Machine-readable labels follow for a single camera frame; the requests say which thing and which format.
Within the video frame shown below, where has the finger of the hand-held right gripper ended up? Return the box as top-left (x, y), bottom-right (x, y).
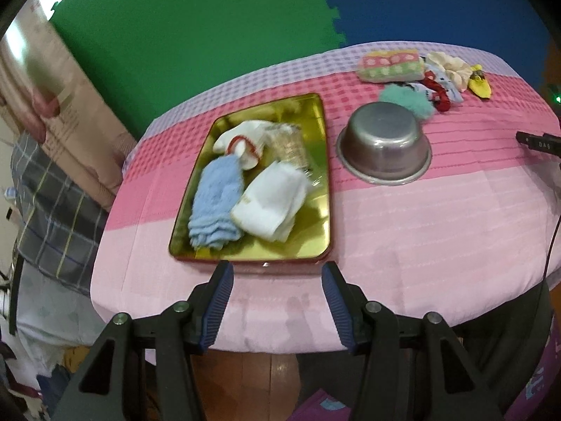
top-left (516, 131), bottom-right (561, 152)

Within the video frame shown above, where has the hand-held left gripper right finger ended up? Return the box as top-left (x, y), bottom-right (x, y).
top-left (321, 261), bottom-right (505, 421)

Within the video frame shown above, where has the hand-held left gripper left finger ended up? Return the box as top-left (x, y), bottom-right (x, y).
top-left (53, 261), bottom-right (235, 421)

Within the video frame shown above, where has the gold metal tray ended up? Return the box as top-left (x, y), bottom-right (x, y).
top-left (169, 93), bottom-right (336, 264)

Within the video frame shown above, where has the light blue red-trimmed cloth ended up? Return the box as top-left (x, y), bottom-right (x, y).
top-left (403, 69), bottom-right (464, 112)

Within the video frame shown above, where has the cream ruffled sock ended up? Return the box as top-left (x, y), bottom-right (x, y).
top-left (424, 51), bottom-right (474, 93)

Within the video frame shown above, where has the pink green striped towel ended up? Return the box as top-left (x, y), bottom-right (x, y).
top-left (358, 49), bottom-right (425, 84)

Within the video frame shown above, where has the yellow sock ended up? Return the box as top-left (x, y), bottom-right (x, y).
top-left (468, 65), bottom-right (492, 98)

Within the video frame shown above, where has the light blue fluffy towel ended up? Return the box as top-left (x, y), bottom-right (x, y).
top-left (188, 158), bottom-right (246, 253)

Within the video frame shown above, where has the white folded towel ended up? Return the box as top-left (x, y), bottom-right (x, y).
top-left (231, 161), bottom-right (311, 243)

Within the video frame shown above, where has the pink checked blanket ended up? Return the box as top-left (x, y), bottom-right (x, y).
top-left (90, 41), bottom-right (561, 354)

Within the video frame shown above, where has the teal fuzzy sock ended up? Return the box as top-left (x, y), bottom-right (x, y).
top-left (379, 84), bottom-right (434, 119)

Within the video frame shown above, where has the pile of dark clothes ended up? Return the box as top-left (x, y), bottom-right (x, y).
top-left (0, 338), bottom-right (95, 421)

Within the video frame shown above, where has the metal bowl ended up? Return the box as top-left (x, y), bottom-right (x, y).
top-left (336, 102), bottom-right (432, 185)

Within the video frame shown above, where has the pale printed sheet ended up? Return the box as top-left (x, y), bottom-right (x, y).
top-left (11, 261), bottom-right (103, 362)

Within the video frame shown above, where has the blue foam mat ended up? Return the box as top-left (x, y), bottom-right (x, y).
top-left (318, 0), bottom-right (557, 93)

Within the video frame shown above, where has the white sock with red trim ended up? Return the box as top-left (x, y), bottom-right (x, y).
top-left (213, 120), bottom-right (281, 170)

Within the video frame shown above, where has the grey plaid cloth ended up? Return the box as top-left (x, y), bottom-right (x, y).
top-left (11, 134), bottom-right (108, 296)

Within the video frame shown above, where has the purple printed mat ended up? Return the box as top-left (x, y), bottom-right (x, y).
top-left (298, 342), bottom-right (561, 421)

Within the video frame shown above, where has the green foam mat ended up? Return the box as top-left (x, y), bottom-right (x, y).
top-left (48, 0), bottom-right (347, 141)

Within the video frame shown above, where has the black cable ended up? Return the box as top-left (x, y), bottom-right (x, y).
top-left (541, 215), bottom-right (561, 281)

